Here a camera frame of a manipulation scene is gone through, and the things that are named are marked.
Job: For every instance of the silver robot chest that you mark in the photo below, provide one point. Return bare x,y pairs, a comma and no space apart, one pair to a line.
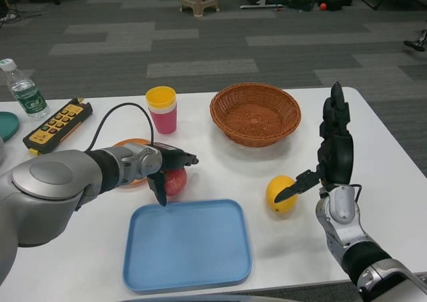
233,298

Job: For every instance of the grey ribbed round object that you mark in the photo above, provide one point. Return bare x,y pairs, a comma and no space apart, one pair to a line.
1,150

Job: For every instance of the yellow black remote controller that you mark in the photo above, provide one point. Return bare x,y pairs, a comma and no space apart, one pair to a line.
58,125

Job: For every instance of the pink plastic cup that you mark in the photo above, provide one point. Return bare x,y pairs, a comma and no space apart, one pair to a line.
163,122

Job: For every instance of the clear water bottle green label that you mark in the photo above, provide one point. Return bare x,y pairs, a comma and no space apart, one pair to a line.
30,98

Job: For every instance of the teal plastic plate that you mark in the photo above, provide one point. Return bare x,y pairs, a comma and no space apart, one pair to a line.
8,125

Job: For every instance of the red apple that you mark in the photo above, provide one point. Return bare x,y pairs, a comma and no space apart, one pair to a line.
177,183

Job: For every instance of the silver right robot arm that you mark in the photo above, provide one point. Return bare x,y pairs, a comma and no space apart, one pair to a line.
347,225

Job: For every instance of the large black floor bag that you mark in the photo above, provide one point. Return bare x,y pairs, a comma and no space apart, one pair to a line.
335,0

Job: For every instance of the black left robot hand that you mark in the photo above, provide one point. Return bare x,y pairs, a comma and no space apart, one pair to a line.
173,157

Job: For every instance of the small black floor bag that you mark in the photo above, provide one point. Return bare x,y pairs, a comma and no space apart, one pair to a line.
301,2

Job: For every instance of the yellow lemon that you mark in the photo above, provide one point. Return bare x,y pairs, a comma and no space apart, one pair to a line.
282,188

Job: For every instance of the white plastic cup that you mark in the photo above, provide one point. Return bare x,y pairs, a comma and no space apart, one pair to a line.
161,110

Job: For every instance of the brown wicker basket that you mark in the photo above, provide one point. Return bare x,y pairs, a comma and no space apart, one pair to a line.
255,118

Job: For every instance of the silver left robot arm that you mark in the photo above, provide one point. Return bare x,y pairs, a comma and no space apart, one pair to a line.
50,188

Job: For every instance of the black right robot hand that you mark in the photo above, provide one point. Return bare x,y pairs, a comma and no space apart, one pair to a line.
340,158

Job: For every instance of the orange plastic plate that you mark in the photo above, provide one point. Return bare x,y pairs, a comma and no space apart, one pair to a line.
131,142

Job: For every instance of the yellow plastic cup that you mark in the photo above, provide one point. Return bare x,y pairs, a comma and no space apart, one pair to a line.
160,97

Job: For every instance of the blue plastic tray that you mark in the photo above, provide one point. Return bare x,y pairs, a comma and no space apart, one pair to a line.
187,248

